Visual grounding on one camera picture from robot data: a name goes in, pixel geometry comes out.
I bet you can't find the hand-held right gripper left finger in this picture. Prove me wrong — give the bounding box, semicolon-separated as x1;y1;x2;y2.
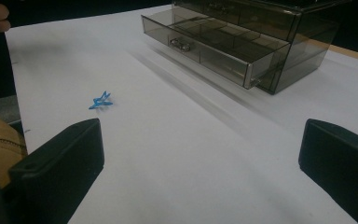
5;118;105;224

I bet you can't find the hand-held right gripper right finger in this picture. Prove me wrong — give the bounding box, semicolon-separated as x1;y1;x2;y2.
297;118;358;224

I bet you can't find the blue star-shaped hair clip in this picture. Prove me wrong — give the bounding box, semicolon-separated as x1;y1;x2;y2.
88;91;114;110

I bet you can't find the smoked clear acrylic drawer organizer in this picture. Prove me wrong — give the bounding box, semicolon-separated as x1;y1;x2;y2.
172;0;352;95

